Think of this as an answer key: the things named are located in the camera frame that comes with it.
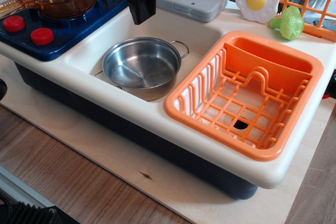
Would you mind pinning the stainless steel two-handled pan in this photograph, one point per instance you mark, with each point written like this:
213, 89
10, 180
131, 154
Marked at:
145, 67

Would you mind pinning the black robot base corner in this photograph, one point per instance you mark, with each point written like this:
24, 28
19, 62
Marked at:
26, 209

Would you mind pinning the cream toy sink unit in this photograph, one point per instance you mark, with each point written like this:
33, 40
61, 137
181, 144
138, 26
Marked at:
75, 70

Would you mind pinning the orange plastic drying rack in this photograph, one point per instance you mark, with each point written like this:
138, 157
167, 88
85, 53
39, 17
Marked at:
246, 93

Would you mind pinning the right red stove knob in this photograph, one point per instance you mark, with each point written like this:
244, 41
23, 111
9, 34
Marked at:
42, 36

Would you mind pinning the red stove knob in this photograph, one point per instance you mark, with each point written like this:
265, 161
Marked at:
14, 23
42, 36

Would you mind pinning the blue toy stove top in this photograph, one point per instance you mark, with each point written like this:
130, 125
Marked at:
67, 32

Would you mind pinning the left red stove knob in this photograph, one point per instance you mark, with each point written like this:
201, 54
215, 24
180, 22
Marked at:
14, 23

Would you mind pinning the green toy broccoli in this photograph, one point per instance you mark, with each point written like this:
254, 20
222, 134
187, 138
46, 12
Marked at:
290, 24

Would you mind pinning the light plywood base board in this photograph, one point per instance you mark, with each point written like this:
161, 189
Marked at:
97, 176

